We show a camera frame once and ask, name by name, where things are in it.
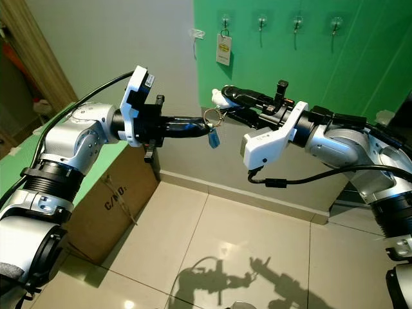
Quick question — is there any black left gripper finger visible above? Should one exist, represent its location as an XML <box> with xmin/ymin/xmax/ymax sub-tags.
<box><xmin>160</xmin><ymin>116</ymin><xmax>212</xmax><ymax>130</ymax></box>
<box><xmin>160</xmin><ymin>127</ymin><xmax>211</xmax><ymax>140</ymax></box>

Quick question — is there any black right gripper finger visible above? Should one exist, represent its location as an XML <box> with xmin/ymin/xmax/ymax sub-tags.
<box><xmin>221</xmin><ymin>85</ymin><xmax>275</xmax><ymax>108</ymax></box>
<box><xmin>224</xmin><ymin>107</ymin><xmax>269</xmax><ymax>130</ymax></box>

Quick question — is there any small white fob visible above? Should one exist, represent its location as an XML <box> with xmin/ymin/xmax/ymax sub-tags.
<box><xmin>209</xmin><ymin>88</ymin><xmax>233</xmax><ymax>108</ymax></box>

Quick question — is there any silver key bunch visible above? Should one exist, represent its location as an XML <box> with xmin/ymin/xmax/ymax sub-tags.
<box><xmin>202</xmin><ymin>106</ymin><xmax>227</xmax><ymax>151</ymax></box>

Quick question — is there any white hanging tag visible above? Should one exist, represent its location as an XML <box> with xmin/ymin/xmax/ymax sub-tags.
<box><xmin>215</xmin><ymin>32</ymin><xmax>234</xmax><ymax>67</ymax></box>

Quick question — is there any brown cardboard box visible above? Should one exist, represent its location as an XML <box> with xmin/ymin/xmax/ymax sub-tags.
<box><xmin>63</xmin><ymin>137</ymin><xmax>163</xmax><ymax>266</ymax></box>

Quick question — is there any wooden cabinet panel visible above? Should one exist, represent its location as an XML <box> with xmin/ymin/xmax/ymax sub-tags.
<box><xmin>0</xmin><ymin>0</ymin><xmax>79</xmax><ymax>111</ymax></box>

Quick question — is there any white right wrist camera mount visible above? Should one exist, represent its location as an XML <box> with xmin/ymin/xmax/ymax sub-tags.
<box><xmin>243</xmin><ymin>100</ymin><xmax>309</xmax><ymax>171</ymax></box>

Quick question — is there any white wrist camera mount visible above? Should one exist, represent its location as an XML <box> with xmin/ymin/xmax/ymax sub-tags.
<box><xmin>120</xmin><ymin>65</ymin><xmax>156</xmax><ymax>131</ymax></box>
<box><xmin>243</xmin><ymin>100</ymin><xmax>309</xmax><ymax>171</ymax></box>

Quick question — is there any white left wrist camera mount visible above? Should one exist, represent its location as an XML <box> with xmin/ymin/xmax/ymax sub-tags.
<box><xmin>120</xmin><ymin>65</ymin><xmax>156</xmax><ymax>131</ymax></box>

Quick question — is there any green wall sheet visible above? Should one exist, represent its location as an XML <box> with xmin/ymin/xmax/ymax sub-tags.
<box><xmin>192</xmin><ymin>0</ymin><xmax>412</xmax><ymax>124</ymax></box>

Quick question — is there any clear wall hook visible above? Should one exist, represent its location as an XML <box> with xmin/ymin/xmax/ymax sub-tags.
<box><xmin>328</xmin><ymin>16</ymin><xmax>344</xmax><ymax>36</ymax></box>
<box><xmin>291</xmin><ymin>15</ymin><xmax>305</xmax><ymax>34</ymax></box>
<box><xmin>219</xmin><ymin>12</ymin><xmax>233</xmax><ymax>34</ymax></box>
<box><xmin>256</xmin><ymin>14</ymin><xmax>270</xmax><ymax>33</ymax></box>

